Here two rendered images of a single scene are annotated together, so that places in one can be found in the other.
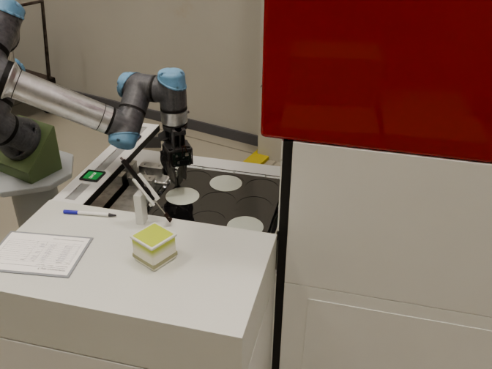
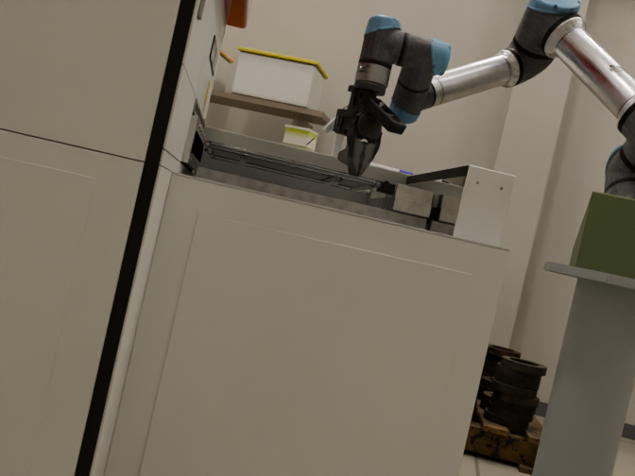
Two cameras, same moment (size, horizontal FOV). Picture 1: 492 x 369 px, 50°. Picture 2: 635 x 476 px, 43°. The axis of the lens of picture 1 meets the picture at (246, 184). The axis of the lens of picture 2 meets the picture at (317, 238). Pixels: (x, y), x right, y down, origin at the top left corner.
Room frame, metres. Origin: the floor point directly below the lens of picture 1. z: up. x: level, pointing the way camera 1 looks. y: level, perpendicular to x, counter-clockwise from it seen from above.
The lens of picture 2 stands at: (3.07, -0.44, 0.78)
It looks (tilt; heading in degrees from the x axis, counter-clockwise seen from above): 1 degrees down; 160
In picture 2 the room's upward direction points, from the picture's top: 13 degrees clockwise
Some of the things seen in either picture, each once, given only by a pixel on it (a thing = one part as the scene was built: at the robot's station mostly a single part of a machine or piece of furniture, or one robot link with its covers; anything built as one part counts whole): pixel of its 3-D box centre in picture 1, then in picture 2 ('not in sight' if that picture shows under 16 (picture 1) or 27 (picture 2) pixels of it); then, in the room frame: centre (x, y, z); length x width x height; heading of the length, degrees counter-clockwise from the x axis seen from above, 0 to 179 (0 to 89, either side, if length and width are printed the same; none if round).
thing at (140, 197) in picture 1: (146, 200); (334, 130); (1.10, 0.25, 1.03); 0.06 x 0.04 x 0.13; 76
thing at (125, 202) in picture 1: (132, 200); (395, 207); (1.36, 0.34, 0.87); 0.36 x 0.08 x 0.03; 166
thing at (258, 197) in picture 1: (217, 201); (286, 167); (1.31, 0.08, 0.90); 0.34 x 0.34 x 0.01; 77
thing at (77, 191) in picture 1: (114, 176); (447, 206); (1.46, 0.42, 0.89); 0.55 x 0.09 x 0.14; 166
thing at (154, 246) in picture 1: (154, 247); (300, 141); (0.95, 0.21, 1.00); 0.07 x 0.07 x 0.07; 50
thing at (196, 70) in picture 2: (306, 144); (197, 76); (1.45, -0.18, 1.02); 0.81 x 0.03 x 0.40; 166
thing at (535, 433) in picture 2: not in sight; (451, 374); (-0.36, 1.61, 0.23); 1.32 x 0.87 x 0.45; 151
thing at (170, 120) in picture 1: (175, 116); (370, 76); (1.39, 0.20, 1.13); 0.08 x 0.08 x 0.05
